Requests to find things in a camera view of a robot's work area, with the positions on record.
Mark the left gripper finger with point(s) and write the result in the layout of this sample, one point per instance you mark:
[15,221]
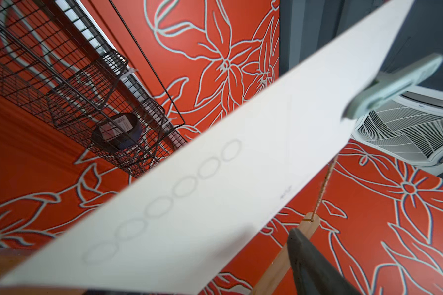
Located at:
[312,273]

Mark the wooden drying rack frame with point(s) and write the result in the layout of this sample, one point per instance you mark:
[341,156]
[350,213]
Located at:
[277,270]

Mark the teal clothespin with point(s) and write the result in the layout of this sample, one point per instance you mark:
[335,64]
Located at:
[387,86]

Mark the white ceiling air vent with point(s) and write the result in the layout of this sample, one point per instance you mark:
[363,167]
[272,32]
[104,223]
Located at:
[409,127]

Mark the black wire wall basket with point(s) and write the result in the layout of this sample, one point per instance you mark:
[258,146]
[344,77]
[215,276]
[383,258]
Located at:
[56,65]

